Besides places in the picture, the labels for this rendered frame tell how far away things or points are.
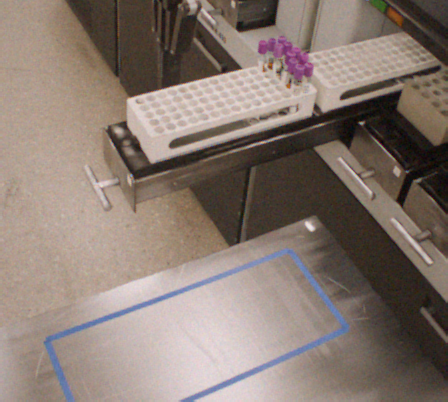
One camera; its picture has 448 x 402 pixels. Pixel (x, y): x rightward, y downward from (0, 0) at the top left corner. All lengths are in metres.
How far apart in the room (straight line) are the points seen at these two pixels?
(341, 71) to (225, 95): 0.22
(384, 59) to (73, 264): 1.09
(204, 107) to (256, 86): 0.11
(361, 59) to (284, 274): 0.48
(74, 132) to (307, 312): 1.58
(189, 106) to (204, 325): 0.37
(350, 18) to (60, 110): 1.39
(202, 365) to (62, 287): 1.12
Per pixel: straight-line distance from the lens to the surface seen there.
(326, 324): 0.86
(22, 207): 2.10
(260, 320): 0.84
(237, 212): 1.71
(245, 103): 1.06
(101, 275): 1.90
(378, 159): 1.14
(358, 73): 1.18
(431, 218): 1.08
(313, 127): 1.13
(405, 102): 1.17
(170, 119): 1.02
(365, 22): 1.29
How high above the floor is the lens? 1.52
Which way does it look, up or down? 44 degrees down
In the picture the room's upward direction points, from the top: 7 degrees clockwise
